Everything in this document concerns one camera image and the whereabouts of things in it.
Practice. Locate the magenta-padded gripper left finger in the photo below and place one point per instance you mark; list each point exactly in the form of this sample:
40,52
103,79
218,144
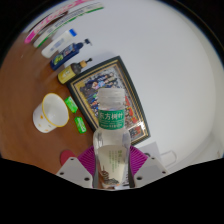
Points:
75,171

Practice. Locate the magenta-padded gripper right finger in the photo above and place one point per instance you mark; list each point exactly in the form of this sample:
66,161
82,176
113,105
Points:
150,170

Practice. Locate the clear green-labelled drink bottle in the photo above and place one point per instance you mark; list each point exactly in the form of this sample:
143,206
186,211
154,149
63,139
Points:
111,140

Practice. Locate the flat round red coaster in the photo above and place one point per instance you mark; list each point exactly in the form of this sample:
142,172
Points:
66,156

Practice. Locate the white yellow-rimmed cup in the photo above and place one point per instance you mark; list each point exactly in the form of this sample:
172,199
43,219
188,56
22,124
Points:
50,115

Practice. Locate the framed group photo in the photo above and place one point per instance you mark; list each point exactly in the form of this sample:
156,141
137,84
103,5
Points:
90,83

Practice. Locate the amber pump bottle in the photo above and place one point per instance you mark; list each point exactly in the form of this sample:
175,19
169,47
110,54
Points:
68,74

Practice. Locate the dark blue pump bottle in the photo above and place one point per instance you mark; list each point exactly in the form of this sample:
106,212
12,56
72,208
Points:
66,55

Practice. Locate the white blue-capped shampoo bottle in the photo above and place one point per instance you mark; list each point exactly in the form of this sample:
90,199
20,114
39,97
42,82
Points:
56,44

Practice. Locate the long green white box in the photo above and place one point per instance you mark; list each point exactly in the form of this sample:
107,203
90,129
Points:
60,26

